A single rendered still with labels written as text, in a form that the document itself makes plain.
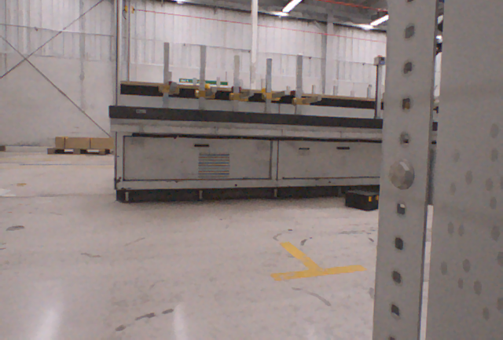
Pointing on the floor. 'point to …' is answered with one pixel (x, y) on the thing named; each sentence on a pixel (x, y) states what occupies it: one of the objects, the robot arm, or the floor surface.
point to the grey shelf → (442, 156)
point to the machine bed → (241, 154)
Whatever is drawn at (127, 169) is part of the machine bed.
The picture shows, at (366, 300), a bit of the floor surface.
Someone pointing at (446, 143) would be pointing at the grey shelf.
